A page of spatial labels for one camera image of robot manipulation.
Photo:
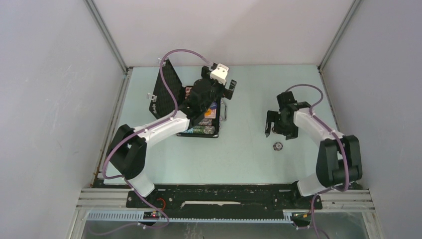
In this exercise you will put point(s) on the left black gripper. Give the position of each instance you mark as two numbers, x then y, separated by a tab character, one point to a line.
205	74

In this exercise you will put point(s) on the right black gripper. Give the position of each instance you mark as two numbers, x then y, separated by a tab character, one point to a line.
273	116

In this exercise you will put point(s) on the blue small blind button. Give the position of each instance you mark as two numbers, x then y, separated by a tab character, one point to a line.
213	106

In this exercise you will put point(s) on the poker chip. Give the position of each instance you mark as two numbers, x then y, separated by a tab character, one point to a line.
278	146

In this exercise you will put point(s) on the red playing card deck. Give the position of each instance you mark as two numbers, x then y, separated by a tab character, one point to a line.
215	111

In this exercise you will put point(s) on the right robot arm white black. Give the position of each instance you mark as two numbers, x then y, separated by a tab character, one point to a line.
338	158

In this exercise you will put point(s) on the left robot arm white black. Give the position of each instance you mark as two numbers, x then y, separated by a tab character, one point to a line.
126	158

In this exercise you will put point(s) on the black poker case base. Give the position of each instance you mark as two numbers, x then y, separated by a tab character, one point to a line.
215	123

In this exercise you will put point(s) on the pink chip row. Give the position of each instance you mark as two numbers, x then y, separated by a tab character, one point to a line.
205	122

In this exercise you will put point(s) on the blue green chip row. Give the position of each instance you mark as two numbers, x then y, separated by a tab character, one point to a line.
208	130

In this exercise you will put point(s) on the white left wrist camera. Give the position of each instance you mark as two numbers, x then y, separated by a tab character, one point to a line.
220	73

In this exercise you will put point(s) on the silver case handle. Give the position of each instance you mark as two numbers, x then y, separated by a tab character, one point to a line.
223	114

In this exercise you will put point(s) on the white cable duct strip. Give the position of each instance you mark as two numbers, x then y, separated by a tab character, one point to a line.
141	216

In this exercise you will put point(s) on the aluminium rail frame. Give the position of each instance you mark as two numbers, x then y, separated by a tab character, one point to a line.
334	201

